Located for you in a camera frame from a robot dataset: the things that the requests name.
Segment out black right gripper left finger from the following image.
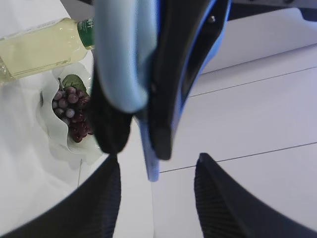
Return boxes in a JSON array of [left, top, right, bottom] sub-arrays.
[[4, 155, 121, 238]]

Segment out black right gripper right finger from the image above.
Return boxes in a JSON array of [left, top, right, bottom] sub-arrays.
[[194, 153, 317, 238]]

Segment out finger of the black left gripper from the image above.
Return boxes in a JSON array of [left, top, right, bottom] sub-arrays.
[[89, 0, 231, 160]]

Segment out blue capped scissors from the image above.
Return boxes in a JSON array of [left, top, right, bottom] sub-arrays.
[[93, 0, 161, 183]]

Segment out dark purple grape bunch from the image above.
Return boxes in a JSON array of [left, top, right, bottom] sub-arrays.
[[52, 74, 93, 143]]

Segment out yellow tea plastic bottle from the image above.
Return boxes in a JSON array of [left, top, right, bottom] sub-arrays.
[[0, 18, 95, 84]]

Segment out green wavy glass plate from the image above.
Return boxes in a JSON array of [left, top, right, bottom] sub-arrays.
[[40, 62, 103, 165]]

